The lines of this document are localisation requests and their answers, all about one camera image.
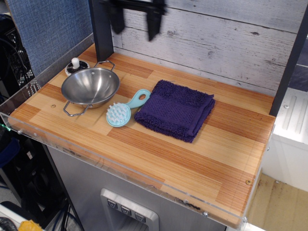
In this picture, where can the white ribbed appliance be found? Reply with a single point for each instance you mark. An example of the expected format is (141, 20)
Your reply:
(286, 156)

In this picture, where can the clear acrylic edge guard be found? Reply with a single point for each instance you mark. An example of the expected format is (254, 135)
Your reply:
(215, 174)

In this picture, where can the stainless steel bowl with handles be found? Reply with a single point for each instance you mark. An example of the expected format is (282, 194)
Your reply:
(90, 88)

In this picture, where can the teal scrub brush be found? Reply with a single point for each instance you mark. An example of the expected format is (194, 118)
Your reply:
(119, 114)

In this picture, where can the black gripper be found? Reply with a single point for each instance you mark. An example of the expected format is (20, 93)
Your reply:
(154, 9)

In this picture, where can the dark left vertical post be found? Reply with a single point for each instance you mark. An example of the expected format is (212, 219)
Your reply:
(101, 30)

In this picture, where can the dark vertical post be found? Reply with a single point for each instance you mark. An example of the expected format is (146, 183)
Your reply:
(290, 67)
(101, 30)

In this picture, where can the yellow object at corner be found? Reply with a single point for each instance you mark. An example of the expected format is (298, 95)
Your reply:
(29, 225)

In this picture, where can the stainless steel cabinet front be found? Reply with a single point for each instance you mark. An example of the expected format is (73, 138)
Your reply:
(83, 183)

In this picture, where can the dark right vertical post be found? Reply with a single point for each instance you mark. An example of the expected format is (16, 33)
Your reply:
(290, 67)

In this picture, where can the blue fabric partition panel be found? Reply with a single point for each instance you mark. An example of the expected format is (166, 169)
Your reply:
(50, 28)

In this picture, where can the purple towel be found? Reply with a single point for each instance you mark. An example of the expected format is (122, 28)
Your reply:
(175, 111)

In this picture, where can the black plastic crate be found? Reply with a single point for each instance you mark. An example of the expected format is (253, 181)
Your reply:
(15, 67)

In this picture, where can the silver button control panel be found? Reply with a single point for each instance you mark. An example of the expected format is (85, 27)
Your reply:
(123, 214)

